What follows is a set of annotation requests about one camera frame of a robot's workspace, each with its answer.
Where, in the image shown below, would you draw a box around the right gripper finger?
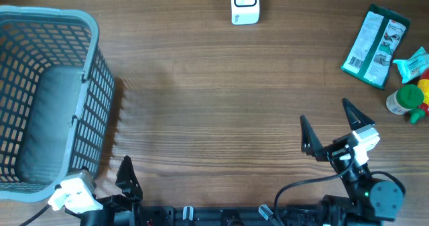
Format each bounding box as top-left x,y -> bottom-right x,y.
300,115 -> 323,156
342,98 -> 375,131

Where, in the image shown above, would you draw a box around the white jar green lid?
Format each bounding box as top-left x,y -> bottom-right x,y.
386,84 -> 424,115

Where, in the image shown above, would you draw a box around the teal wet wipes pack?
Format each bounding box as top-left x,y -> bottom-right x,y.
393,47 -> 428,84

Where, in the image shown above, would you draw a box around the red chili sauce bottle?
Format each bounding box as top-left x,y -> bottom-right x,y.
410,69 -> 429,124

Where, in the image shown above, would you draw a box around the green 3M gloves package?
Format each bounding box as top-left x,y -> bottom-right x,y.
341,4 -> 410,89

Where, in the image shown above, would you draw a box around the white barcode scanner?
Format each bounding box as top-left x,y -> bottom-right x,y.
231,0 -> 260,25

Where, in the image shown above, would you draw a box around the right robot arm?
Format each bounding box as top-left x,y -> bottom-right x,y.
300,98 -> 406,225

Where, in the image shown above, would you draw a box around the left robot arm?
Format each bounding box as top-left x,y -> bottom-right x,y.
80,156 -> 143,226

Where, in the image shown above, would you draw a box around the grey plastic shopping basket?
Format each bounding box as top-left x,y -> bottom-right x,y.
1,5 -> 115,203

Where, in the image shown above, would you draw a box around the black right camera cable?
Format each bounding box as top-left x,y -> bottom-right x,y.
273,152 -> 356,226

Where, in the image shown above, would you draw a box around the black camera cable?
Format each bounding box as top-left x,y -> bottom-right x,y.
20,204 -> 52,226
273,152 -> 356,226

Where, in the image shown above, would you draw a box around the black left camera cable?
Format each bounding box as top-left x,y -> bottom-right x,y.
20,204 -> 52,226

